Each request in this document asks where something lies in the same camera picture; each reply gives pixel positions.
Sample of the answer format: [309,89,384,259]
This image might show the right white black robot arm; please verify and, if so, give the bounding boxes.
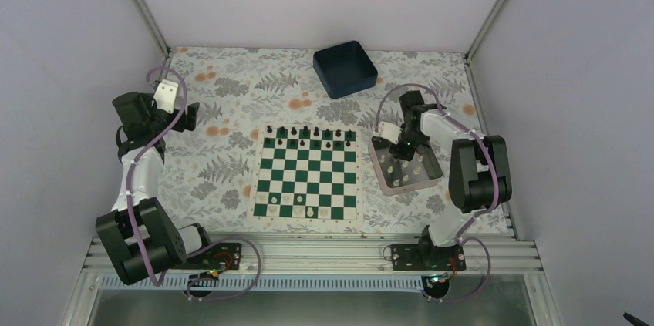
[389,91,512,270]

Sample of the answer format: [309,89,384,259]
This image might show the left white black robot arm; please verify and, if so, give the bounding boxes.
[96,84,215,285]

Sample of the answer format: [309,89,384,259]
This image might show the green white chess board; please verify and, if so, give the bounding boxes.
[247,123,364,226]

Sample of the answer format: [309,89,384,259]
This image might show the metal tray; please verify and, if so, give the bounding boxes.
[369,136,443,196]

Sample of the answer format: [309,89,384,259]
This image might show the floral patterned table mat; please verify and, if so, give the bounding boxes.
[158,47,479,234]

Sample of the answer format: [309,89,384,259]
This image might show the dark blue square bin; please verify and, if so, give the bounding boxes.
[312,40,379,99]

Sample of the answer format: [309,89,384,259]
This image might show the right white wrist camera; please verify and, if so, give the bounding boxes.
[373,122,402,145]

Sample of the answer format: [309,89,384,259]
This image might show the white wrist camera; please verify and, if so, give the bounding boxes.
[373,122,402,145]
[153,79,179,114]

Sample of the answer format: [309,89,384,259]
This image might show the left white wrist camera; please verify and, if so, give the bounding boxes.
[153,79,179,114]

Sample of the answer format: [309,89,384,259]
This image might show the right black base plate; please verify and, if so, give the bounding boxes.
[390,244,467,271]

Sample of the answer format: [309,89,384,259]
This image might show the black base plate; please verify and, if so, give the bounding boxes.
[173,242,242,271]
[390,244,467,271]

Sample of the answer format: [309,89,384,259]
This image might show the aluminium rail frame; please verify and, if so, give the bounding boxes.
[63,234,560,325]

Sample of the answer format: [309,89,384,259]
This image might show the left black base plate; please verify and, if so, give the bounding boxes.
[173,242,242,271]

